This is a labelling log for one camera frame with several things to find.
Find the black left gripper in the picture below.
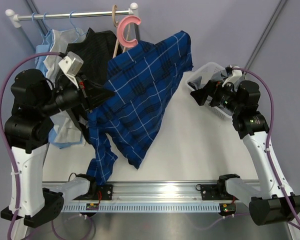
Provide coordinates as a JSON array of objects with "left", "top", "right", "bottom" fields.
[{"left": 38, "top": 69, "right": 115, "bottom": 117}]

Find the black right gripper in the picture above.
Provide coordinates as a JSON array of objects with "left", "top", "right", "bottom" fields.
[{"left": 190, "top": 78, "right": 243, "bottom": 115}]

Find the grey shirt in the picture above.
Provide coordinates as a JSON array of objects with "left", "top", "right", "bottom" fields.
[{"left": 186, "top": 70, "right": 224, "bottom": 91}]

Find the blue plaid shirt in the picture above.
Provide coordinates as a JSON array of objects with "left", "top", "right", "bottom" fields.
[{"left": 86, "top": 31, "right": 193, "bottom": 185}]

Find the pink plastic hanger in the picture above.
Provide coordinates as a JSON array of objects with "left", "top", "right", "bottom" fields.
[{"left": 116, "top": 15, "right": 142, "bottom": 48}]

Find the beige plastic hanger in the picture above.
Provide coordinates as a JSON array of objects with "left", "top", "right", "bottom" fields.
[{"left": 111, "top": 4, "right": 138, "bottom": 59}]

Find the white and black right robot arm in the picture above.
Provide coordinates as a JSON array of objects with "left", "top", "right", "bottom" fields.
[{"left": 190, "top": 79, "right": 300, "bottom": 226}]

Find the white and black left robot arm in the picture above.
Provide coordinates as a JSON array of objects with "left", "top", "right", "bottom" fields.
[{"left": 0, "top": 68, "right": 114, "bottom": 228}]

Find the white shirt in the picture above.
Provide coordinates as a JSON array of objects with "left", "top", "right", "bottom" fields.
[{"left": 43, "top": 28, "right": 88, "bottom": 143}]

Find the light blue shirt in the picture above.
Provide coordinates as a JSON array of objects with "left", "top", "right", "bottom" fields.
[{"left": 34, "top": 29, "right": 83, "bottom": 150}]

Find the white plastic basket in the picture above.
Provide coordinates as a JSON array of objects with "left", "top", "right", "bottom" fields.
[{"left": 185, "top": 62, "right": 232, "bottom": 121}]

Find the black garment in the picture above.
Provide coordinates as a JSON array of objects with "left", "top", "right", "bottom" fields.
[{"left": 65, "top": 28, "right": 117, "bottom": 143}]

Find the white metal clothes rack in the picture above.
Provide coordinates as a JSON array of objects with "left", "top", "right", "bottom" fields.
[{"left": 5, "top": 0, "right": 141, "bottom": 52}]

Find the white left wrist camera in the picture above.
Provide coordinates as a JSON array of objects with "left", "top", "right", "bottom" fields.
[{"left": 58, "top": 51, "right": 84, "bottom": 89}]

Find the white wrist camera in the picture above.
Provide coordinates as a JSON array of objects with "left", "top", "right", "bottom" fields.
[
  {"left": 58, "top": 51, "right": 84, "bottom": 89},
  {"left": 221, "top": 65, "right": 243, "bottom": 88}
]

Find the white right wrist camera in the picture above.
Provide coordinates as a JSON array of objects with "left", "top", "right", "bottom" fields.
[{"left": 221, "top": 65, "right": 243, "bottom": 88}]

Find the aluminium frame post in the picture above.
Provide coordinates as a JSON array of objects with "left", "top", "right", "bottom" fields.
[{"left": 245, "top": 0, "right": 289, "bottom": 70}]

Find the blue wire hanger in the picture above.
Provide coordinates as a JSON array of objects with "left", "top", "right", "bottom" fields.
[
  {"left": 31, "top": 12, "right": 45, "bottom": 40},
  {"left": 42, "top": 12, "right": 52, "bottom": 33},
  {"left": 68, "top": 10, "right": 88, "bottom": 41}
]

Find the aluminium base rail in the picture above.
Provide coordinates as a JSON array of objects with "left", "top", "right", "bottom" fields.
[{"left": 41, "top": 179, "right": 263, "bottom": 202}]

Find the light blue cable duct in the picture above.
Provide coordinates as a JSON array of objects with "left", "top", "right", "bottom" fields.
[{"left": 61, "top": 202, "right": 221, "bottom": 213}]

